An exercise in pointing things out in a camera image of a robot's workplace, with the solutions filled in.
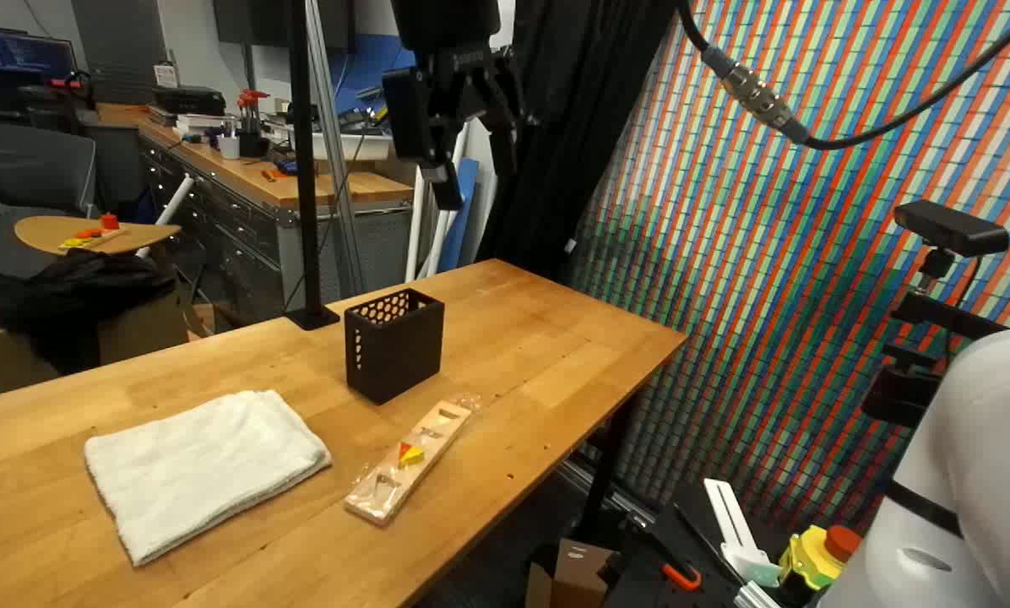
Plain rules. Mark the black vertical pole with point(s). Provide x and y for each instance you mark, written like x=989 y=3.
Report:
x=304 y=169

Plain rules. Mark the white metal bracket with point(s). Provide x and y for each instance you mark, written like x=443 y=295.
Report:
x=735 y=529

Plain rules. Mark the black camera on stand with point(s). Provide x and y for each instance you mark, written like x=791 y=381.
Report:
x=946 y=225

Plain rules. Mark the small yellow block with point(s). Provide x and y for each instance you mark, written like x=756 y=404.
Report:
x=80 y=241

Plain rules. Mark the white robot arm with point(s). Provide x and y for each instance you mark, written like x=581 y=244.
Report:
x=978 y=476

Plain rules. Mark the black case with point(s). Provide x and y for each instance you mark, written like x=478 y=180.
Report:
x=185 y=100

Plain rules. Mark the blue panel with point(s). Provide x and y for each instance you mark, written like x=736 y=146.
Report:
x=461 y=216

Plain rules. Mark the red flowers in pot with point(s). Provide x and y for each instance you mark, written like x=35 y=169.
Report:
x=252 y=124

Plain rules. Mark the brown cardboard box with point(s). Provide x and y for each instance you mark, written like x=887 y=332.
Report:
x=575 y=576
x=142 y=325

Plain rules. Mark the wooden workbench with drawers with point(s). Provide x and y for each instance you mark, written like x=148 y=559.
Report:
x=245 y=225

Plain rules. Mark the black perforated box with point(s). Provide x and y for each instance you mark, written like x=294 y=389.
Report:
x=395 y=356

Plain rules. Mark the black curtain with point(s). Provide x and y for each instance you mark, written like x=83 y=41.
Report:
x=571 y=136

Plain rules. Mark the grey metal pole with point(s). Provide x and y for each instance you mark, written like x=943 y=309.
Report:
x=339 y=169

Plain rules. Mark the yellow red emergency stop button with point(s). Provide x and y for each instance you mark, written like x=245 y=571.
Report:
x=812 y=559

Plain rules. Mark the red yellow triangle block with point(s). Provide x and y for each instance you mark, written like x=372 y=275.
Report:
x=408 y=455

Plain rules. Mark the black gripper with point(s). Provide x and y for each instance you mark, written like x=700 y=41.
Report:
x=448 y=37

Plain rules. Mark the small red block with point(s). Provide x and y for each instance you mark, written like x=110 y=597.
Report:
x=110 y=221

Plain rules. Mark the round wooden stool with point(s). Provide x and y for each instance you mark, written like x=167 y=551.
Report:
x=84 y=237

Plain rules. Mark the white terry cloth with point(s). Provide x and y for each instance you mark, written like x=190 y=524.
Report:
x=201 y=469

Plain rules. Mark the black metal table leg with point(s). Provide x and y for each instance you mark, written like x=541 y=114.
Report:
x=605 y=476

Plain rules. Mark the grey office chair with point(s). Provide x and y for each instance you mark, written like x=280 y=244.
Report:
x=32 y=169

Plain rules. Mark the colourful striped backdrop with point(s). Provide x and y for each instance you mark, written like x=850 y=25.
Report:
x=752 y=282

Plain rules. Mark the lit computer monitor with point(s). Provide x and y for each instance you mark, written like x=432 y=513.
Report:
x=18 y=52

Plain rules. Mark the black bag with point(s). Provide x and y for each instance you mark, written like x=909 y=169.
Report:
x=64 y=307

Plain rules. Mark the wooden shape puzzle board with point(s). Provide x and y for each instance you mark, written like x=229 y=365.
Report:
x=383 y=495

